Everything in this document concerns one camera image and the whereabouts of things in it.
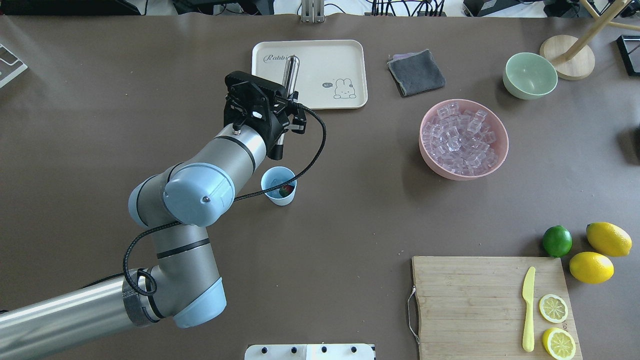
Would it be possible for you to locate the wooden cutting board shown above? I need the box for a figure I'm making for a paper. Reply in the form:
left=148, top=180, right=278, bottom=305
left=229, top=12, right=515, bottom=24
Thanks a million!
left=411, top=256, right=571, bottom=360

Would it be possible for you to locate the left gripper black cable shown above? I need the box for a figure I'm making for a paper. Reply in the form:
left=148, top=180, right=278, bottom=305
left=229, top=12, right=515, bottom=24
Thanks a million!
left=123, top=103, right=327, bottom=297

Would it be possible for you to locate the wine glass holder tray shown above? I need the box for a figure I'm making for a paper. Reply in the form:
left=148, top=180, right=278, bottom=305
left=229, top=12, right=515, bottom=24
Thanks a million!
left=615, top=35, right=640, bottom=77

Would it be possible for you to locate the lemon slice near knife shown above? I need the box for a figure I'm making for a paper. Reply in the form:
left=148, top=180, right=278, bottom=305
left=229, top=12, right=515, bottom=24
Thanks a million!
left=538, top=293, right=569, bottom=324

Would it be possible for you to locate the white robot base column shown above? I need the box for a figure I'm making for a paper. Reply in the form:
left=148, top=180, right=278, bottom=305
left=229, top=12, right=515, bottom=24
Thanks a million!
left=244, top=342, right=377, bottom=360

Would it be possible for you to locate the aluminium frame post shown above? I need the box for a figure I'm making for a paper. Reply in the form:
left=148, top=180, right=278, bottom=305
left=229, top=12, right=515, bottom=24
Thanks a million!
left=300, top=0, right=325, bottom=24

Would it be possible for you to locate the green lime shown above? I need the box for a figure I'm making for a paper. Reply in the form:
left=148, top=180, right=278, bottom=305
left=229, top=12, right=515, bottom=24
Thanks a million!
left=541, top=225, right=573, bottom=258

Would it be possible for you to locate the grey folded cloth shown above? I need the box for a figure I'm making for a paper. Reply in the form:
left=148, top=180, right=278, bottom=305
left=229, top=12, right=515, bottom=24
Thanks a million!
left=387, top=48, right=446, bottom=97

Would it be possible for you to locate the light blue plastic cup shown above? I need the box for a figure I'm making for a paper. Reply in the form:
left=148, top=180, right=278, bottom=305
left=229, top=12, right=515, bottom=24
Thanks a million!
left=260, top=166, right=297, bottom=207

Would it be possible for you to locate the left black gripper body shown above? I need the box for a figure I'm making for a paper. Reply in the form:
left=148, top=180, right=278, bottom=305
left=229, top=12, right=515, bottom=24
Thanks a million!
left=223, top=71, right=297, bottom=160

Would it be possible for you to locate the upper whole yellow lemon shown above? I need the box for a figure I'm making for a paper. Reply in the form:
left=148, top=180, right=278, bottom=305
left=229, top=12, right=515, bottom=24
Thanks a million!
left=586, top=222, right=633, bottom=257

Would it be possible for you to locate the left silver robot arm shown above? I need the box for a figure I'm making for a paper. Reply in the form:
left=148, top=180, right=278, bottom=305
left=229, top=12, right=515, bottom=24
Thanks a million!
left=1, top=70, right=306, bottom=360

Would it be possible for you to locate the lemon slice at board edge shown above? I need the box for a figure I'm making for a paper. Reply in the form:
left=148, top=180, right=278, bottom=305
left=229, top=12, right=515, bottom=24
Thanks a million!
left=542, top=327, right=578, bottom=360

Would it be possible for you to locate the green bowl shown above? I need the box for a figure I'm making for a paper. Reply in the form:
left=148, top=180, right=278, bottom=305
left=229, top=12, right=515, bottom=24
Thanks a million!
left=502, top=52, right=558, bottom=100

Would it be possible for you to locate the white cup rack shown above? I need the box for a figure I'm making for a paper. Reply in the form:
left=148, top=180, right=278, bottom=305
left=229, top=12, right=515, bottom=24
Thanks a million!
left=0, top=44, right=29, bottom=88

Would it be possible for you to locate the clear ice cube pile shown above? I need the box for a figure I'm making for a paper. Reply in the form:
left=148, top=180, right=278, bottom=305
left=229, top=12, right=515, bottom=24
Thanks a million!
left=423, top=101, right=501, bottom=176

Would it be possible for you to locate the lower whole yellow lemon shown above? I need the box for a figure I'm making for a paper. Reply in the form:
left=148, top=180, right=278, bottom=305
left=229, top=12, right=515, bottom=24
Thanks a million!
left=569, top=251, right=615, bottom=284

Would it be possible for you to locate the whole yellow lemon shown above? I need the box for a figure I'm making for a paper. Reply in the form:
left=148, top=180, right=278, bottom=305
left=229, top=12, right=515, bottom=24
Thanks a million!
left=569, top=251, right=615, bottom=284
left=586, top=222, right=633, bottom=257

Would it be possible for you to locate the cream rabbit tray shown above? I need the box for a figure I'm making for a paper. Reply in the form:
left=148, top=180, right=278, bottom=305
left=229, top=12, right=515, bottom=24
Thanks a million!
left=251, top=39, right=368, bottom=110

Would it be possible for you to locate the pink bowl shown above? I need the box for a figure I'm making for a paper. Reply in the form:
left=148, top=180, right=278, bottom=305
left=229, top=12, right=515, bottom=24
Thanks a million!
left=419, top=99, right=510, bottom=181

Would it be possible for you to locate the red strawberry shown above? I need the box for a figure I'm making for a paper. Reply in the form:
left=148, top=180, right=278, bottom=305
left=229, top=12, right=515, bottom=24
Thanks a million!
left=278, top=184, right=295, bottom=198

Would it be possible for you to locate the wooden cup stand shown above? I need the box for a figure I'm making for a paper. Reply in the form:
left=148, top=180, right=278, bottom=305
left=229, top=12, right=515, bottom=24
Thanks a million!
left=539, top=0, right=639, bottom=81

